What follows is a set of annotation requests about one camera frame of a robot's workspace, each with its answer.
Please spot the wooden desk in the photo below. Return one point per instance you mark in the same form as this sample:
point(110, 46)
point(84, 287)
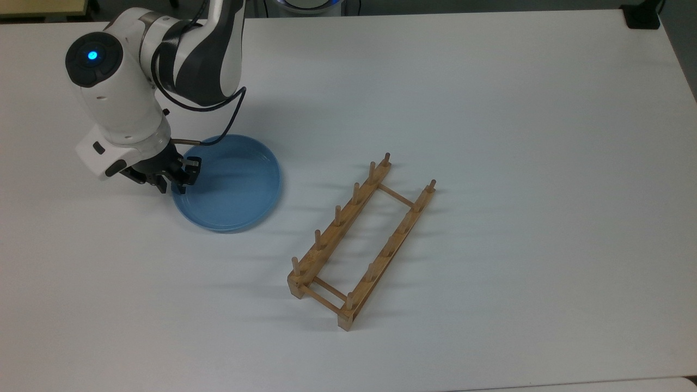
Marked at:
point(38, 5)

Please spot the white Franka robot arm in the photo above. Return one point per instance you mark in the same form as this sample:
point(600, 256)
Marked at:
point(120, 92)

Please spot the blue round plate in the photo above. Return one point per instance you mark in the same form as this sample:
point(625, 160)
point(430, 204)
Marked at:
point(234, 185)

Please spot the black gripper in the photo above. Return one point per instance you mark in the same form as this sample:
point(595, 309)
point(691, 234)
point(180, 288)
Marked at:
point(155, 166)

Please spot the wooden plate rack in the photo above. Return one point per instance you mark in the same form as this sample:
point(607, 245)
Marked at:
point(347, 318)

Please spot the black clamp mount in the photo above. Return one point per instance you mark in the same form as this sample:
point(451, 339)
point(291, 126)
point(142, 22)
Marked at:
point(642, 16)

